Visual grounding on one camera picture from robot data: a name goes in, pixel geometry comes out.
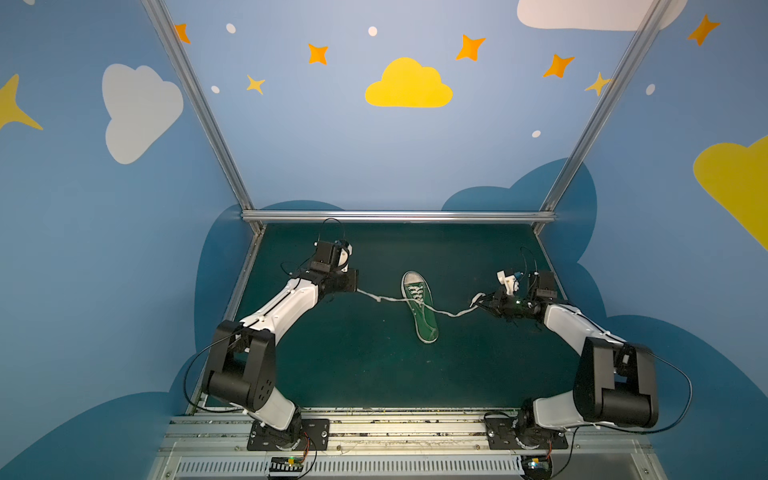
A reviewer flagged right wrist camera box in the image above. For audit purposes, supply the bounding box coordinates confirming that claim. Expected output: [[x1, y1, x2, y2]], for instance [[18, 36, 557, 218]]
[[497, 269, 523, 297]]

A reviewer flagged left controller board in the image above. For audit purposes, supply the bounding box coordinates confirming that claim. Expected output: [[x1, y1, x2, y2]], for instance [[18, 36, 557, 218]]
[[267, 456, 304, 479]]

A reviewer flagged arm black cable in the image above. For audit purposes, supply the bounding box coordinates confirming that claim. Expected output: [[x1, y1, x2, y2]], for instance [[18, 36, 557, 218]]
[[593, 353, 694, 436], [182, 217, 349, 415]]

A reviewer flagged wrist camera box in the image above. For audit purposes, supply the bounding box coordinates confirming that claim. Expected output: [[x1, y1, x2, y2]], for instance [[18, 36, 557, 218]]
[[310, 240, 352, 274], [497, 269, 523, 297]]

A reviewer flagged front aluminium rail bed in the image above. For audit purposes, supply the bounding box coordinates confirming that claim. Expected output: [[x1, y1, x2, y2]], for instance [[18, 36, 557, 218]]
[[148, 408, 666, 479]]

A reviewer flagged left aluminium frame post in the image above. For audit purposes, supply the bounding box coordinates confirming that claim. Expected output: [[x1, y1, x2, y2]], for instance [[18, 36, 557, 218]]
[[141, 0, 253, 213]]

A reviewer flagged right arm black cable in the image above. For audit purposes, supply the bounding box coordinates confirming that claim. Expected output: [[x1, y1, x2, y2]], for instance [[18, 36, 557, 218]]
[[593, 353, 694, 436]]

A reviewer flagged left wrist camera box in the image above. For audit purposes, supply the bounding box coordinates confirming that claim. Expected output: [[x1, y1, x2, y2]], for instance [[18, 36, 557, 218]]
[[310, 240, 352, 274]]

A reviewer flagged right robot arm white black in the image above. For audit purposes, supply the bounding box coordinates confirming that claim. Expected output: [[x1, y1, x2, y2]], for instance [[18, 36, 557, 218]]
[[472, 290, 659, 431]]

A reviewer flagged back aluminium frame bar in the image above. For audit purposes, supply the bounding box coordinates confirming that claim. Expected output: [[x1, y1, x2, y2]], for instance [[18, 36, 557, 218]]
[[241, 210, 556, 224]]

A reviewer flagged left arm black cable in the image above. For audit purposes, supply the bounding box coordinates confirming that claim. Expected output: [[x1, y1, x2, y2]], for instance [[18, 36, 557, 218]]
[[182, 217, 349, 415]]

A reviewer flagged aluminium frame post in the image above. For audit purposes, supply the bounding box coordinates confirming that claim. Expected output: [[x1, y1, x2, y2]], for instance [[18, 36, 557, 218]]
[[533, 0, 672, 236], [141, 0, 253, 213]]

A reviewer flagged green canvas sneaker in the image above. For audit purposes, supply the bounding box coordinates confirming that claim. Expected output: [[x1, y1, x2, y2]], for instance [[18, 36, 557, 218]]
[[401, 271, 439, 344]]

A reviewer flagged controller board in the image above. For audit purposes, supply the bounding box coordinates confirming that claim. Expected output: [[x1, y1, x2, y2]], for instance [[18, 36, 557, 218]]
[[267, 456, 304, 479], [521, 456, 552, 480]]

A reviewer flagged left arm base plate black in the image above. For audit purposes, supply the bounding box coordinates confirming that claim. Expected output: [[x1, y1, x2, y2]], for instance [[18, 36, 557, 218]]
[[246, 417, 330, 451]]

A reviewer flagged right controller board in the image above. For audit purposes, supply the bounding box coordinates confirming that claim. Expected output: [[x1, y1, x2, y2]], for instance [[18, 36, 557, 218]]
[[521, 456, 552, 480]]

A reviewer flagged right aluminium frame post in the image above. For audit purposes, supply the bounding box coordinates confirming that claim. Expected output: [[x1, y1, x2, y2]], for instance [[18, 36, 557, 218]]
[[533, 0, 672, 236]]

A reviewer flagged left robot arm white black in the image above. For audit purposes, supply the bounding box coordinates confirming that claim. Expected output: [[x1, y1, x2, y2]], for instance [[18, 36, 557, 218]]
[[201, 269, 358, 431]]

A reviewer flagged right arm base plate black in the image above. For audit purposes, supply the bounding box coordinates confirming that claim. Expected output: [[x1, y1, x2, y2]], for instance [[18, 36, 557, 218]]
[[483, 414, 569, 450]]

